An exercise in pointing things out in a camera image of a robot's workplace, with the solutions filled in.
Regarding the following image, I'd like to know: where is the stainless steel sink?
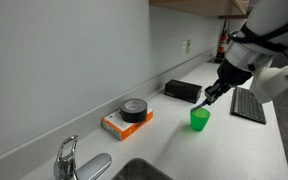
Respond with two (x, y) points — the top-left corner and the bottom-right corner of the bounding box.
(111, 157), (174, 180)

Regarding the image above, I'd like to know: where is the blue pen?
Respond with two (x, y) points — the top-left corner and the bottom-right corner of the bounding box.
(190, 100), (212, 113)

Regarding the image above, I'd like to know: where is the black keyboard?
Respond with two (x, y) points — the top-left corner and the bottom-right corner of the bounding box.
(229, 86), (268, 126)

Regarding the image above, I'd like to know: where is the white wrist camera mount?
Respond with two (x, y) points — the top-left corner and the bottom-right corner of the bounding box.
(249, 65), (288, 105)

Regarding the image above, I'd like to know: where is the orange white flat box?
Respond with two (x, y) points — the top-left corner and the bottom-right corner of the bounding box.
(100, 108), (154, 142)

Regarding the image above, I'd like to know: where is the black rectangular box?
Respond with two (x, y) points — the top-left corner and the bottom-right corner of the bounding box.
(164, 78), (203, 105)

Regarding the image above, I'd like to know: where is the green plastic cup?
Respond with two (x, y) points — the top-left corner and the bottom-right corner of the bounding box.
(189, 107), (212, 132)

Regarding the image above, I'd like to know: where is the red fire extinguisher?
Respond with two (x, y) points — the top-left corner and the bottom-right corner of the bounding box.
(215, 19), (230, 64)

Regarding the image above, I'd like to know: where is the black tape roll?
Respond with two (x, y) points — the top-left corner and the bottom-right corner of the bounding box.
(119, 97), (149, 124)

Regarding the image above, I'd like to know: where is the chrome faucet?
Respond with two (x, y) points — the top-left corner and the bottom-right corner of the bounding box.
(52, 134), (113, 180)

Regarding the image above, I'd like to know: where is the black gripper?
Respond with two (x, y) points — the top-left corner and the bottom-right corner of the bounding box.
(204, 59), (254, 107)

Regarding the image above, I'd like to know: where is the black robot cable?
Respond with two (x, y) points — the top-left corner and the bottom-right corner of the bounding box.
(229, 13), (288, 54)

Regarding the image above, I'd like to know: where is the wooden wall cabinet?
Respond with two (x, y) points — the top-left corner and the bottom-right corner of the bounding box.
(148, 0), (252, 20)

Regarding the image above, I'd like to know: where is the white wall power outlet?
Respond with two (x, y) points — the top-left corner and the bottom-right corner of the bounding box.
(181, 40), (188, 57)

